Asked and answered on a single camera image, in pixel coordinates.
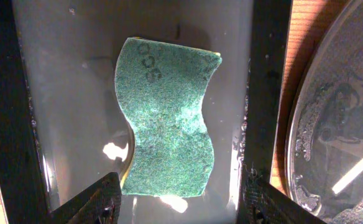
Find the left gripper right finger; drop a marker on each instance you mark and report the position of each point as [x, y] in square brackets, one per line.
[260, 202]

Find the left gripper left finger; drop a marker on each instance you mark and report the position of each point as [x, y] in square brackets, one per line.
[99, 203]

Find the black round tray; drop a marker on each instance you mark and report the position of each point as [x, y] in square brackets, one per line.
[324, 159]

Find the green yellow sponge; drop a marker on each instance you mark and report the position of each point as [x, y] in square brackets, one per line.
[160, 89]

